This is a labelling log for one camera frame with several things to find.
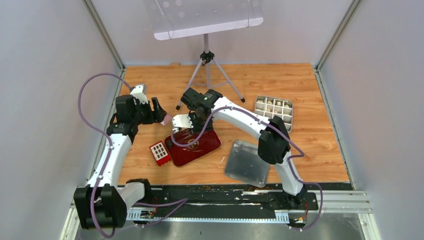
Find pink square card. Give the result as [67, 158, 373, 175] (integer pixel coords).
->
[160, 114, 173, 127]

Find dark red chocolate tray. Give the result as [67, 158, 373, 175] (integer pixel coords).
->
[165, 130, 222, 167]

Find divided silver tin box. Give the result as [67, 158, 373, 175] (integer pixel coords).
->
[254, 95, 294, 132]

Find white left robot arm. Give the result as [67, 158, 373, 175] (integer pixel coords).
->
[73, 94, 167, 230]

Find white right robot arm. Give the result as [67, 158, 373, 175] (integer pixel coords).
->
[171, 87, 307, 202]

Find red grid mould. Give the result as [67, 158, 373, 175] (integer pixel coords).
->
[149, 141, 172, 166]

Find grey tripod stand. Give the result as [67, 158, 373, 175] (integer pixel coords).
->
[185, 33, 246, 103]

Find silver tin lid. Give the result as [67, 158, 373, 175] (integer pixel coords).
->
[224, 139, 270, 188]

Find clear acrylic panel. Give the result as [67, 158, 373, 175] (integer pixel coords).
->
[143, 0, 264, 41]

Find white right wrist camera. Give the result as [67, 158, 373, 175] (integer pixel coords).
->
[172, 114, 194, 129]

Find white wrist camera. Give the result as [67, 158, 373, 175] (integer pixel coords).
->
[130, 83, 149, 105]
[172, 114, 194, 129]

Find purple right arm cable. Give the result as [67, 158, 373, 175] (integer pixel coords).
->
[170, 106, 325, 232]

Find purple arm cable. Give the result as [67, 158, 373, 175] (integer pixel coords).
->
[170, 106, 325, 232]
[77, 72, 189, 239]

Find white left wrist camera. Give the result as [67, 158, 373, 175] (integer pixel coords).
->
[130, 83, 149, 105]

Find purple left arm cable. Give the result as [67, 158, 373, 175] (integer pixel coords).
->
[77, 72, 189, 239]

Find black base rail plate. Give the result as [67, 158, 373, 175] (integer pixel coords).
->
[149, 183, 319, 219]

